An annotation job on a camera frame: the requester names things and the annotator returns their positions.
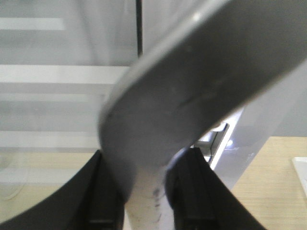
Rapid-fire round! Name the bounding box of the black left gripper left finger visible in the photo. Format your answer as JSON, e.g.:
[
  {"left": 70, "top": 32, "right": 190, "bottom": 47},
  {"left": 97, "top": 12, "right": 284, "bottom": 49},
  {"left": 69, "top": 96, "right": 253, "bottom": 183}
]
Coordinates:
[{"left": 0, "top": 150, "right": 124, "bottom": 230}]

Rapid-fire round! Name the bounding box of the light wooden base platform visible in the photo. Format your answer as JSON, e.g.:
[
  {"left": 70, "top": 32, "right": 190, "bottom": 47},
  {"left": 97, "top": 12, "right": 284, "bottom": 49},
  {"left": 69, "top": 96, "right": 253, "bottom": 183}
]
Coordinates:
[{"left": 0, "top": 136, "right": 307, "bottom": 230}]

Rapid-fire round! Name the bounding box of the white framed sliding glass door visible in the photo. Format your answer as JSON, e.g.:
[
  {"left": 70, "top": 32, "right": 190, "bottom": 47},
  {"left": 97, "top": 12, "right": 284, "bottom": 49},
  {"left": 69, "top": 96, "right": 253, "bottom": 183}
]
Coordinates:
[{"left": 0, "top": 0, "right": 307, "bottom": 230}]

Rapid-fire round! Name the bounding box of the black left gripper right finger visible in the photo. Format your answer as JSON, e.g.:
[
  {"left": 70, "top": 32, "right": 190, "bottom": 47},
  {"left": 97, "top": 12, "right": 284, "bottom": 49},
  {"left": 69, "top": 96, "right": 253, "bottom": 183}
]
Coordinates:
[{"left": 165, "top": 148, "right": 264, "bottom": 230}]

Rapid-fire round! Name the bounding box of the white door handle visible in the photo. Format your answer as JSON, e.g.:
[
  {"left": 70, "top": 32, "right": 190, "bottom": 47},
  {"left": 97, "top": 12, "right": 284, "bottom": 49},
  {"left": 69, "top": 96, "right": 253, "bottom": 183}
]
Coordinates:
[{"left": 99, "top": 0, "right": 307, "bottom": 230}]

